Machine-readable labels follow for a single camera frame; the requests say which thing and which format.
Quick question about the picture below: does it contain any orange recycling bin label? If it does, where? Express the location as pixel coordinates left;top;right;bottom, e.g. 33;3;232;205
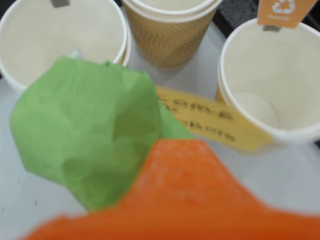
257;0;318;33

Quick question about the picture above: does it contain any green recycling bin label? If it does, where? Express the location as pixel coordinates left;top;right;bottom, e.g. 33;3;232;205
49;0;71;8

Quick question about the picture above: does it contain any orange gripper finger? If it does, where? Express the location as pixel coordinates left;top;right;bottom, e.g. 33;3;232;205
19;138;320;240

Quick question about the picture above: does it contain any paper cup with blue label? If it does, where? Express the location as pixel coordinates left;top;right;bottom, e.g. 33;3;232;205
121;0;224;70

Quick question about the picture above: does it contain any paper cup with green label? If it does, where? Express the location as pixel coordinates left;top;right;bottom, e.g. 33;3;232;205
0;0;132;95

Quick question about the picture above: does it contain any paper cup with orange label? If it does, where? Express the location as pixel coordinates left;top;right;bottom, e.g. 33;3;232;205
216;17;320;146

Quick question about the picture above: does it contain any green paper ball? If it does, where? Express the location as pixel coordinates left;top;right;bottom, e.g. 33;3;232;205
9;48;195;213

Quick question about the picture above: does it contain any yellow handwritten welcome sign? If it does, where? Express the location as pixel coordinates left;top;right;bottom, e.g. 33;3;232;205
154;85;274;151

